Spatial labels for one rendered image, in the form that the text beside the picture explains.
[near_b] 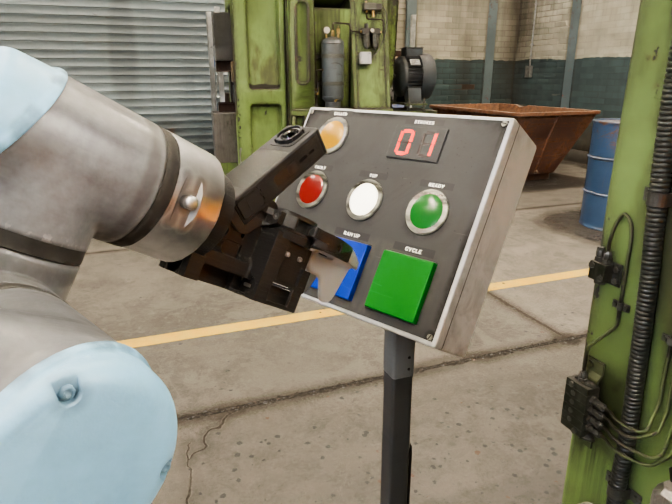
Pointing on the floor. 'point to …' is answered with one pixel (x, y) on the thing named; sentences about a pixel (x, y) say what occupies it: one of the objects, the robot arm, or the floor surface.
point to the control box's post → (396, 417)
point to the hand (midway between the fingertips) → (349, 256)
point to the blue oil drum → (599, 172)
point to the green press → (308, 67)
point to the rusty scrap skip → (535, 128)
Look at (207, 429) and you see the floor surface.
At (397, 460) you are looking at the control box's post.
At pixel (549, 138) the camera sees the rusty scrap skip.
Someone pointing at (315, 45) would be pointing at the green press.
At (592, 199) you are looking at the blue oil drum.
